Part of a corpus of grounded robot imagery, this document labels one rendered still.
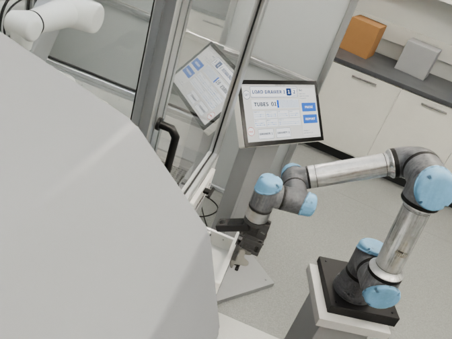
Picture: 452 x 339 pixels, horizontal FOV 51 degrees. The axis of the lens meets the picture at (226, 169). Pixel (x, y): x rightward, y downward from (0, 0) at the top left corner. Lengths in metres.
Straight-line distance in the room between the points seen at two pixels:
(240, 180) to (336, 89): 2.04
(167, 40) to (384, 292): 1.13
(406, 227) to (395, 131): 2.91
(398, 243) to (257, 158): 1.07
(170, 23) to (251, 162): 1.66
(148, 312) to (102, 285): 0.05
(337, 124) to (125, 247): 4.07
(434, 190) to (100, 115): 1.12
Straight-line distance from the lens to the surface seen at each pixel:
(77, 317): 0.37
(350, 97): 4.33
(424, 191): 1.44
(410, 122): 4.37
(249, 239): 1.50
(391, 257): 1.60
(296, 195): 1.42
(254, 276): 2.89
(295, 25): 2.95
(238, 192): 2.52
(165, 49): 0.83
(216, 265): 1.68
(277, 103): 2.30
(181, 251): 0.47
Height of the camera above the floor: 1.97
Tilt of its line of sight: 32 degrees down
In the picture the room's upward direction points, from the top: 19 degrees clockwise
